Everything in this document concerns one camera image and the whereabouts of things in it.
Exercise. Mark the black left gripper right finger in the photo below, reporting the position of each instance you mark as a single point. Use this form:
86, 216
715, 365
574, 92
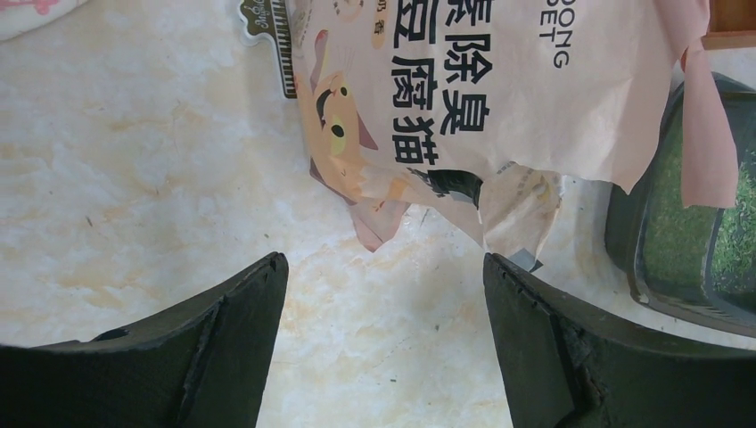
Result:
567, 363

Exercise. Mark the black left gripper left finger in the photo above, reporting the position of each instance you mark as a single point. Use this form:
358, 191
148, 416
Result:
203, 362

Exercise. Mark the orange cat litter bag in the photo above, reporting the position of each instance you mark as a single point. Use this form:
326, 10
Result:
481, 109

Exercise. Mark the piano-key bag clip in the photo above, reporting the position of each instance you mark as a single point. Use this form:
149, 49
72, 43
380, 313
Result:
268, 20

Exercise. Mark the dark green litter box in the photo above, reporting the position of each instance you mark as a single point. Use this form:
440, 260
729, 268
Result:
698, 263

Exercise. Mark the orange compartment tray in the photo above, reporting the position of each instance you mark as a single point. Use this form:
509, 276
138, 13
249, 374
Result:
731, 26

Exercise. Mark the pink patterned cloth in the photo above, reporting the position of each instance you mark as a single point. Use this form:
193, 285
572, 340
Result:
21, 16

